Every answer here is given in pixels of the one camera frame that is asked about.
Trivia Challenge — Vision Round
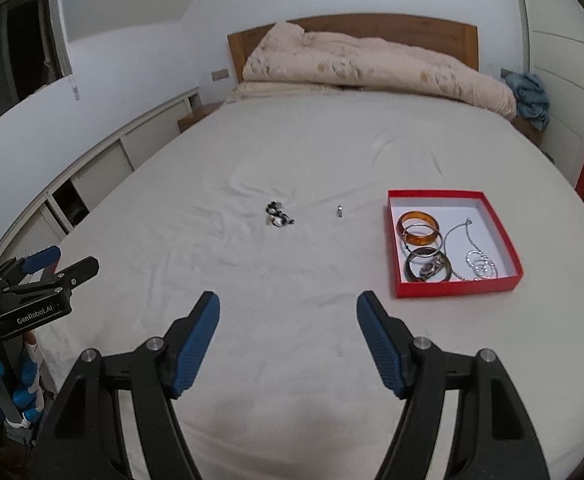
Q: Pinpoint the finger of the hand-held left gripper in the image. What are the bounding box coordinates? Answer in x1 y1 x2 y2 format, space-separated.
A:
2 256 100 306
0 246 62 286

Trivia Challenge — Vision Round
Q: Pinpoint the red cardboard box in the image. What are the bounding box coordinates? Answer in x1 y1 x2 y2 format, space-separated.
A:
386 189 525 299

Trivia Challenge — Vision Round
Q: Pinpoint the amber bangle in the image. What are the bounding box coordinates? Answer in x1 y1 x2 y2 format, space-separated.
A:
397 211 443 248

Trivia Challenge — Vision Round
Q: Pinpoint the silver chain necklace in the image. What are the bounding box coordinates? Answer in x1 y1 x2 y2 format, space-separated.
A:
442 217 478 282

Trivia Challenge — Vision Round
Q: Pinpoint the wooden nightstand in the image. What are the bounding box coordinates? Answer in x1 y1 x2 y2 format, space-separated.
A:
512 119 545 147
177 101 223 133

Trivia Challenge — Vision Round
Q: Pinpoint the large silver bangle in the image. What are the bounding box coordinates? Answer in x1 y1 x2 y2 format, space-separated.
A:
401 227 446 257

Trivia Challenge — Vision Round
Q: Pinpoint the dark brown bangle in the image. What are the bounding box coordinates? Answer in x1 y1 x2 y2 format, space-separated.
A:
404 251 453 282

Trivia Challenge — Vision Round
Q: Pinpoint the black bead bracelet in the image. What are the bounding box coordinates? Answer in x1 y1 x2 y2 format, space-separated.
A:
263 200 295 227

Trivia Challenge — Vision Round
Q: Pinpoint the blue crumpled cloth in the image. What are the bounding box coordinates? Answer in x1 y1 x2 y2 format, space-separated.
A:
504 72 551 132

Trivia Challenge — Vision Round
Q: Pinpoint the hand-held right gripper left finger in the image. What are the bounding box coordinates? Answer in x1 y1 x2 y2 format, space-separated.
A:
32 290 221 480

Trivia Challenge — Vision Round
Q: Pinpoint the white wardrobe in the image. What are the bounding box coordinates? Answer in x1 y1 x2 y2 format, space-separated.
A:
509 0 584 201

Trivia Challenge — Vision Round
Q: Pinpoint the beige pillow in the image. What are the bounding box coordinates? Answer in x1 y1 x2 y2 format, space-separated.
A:
226 82 343 103

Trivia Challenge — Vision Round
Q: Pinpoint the wooden headboard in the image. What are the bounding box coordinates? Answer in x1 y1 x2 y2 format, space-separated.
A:
227 14 479 83

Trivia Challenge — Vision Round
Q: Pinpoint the beige floral duvet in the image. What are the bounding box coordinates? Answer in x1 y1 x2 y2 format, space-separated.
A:
242 21 517 121

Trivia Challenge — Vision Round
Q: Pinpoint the dark window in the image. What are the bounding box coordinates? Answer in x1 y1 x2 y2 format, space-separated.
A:
0 0 70 136

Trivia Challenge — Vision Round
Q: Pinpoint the low white wall cabinet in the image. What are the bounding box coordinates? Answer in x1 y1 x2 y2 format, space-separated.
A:
0 86 203 261

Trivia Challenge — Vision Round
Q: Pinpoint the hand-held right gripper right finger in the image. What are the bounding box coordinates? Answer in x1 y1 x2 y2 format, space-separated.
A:
356 290 550 480

